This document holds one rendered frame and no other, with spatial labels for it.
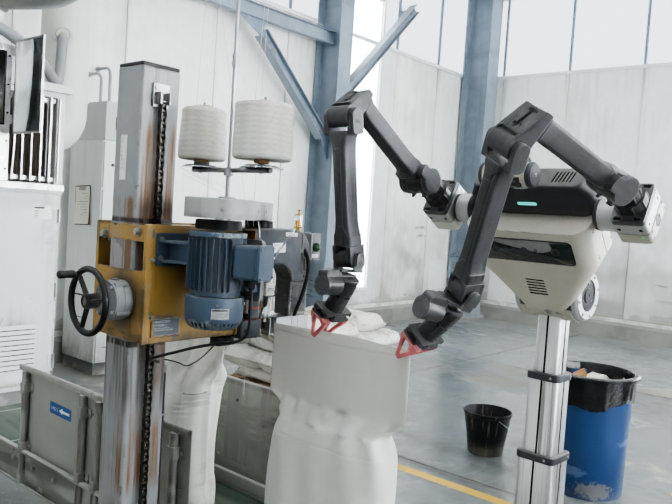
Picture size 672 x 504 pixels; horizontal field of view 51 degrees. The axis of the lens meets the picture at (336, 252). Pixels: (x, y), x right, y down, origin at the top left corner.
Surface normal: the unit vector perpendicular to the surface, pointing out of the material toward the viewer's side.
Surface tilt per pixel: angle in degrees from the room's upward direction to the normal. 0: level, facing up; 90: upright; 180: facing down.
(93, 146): 90
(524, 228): 40
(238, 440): 90
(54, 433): 90
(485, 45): 90
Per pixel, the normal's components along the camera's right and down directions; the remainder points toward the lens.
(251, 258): -0.29, 0.04
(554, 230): -0.39, -0.77
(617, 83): -0.65, 0.00
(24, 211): 0.76, 0.08
